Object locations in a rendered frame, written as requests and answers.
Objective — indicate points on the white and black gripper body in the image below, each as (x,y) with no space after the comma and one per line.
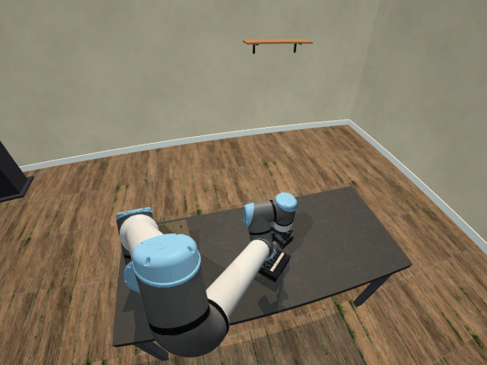
(282,236)

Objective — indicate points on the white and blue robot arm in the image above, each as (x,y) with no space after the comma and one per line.
(170,280)

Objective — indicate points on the black lighting desk panel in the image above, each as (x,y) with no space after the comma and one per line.
(274,267)

